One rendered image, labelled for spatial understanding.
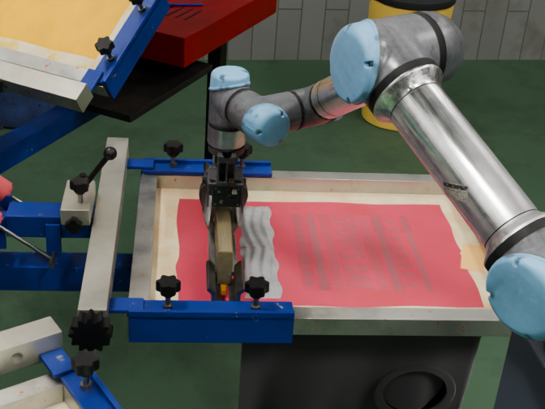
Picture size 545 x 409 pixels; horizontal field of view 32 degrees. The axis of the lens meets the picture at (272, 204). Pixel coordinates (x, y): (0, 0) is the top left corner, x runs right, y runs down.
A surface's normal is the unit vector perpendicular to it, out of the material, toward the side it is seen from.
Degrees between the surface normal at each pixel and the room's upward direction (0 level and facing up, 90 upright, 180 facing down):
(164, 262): 0
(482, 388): 0
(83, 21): 32
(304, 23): 90
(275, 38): 90
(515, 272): 93
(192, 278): 0
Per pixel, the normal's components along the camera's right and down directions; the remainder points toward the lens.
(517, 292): -0.76, 0.33
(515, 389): -0.98, 0.03
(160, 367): 0.07, -0.87
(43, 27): -0.18, -0.51
